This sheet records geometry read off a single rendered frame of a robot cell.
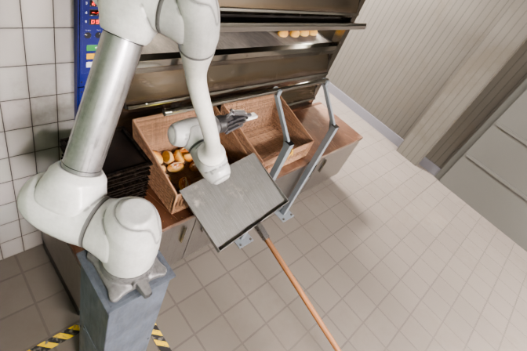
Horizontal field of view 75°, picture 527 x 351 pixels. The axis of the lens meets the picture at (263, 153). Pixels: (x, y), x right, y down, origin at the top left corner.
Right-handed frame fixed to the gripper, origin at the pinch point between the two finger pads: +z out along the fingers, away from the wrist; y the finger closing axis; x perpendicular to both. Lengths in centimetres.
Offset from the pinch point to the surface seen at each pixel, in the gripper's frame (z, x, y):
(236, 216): -2, 17, 54
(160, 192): -26, -17, 58
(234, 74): 41, -54, 17
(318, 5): 96, -53, -31
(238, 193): 7, 7, 50
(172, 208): -26, -5, 57
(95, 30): -48, -50, -16
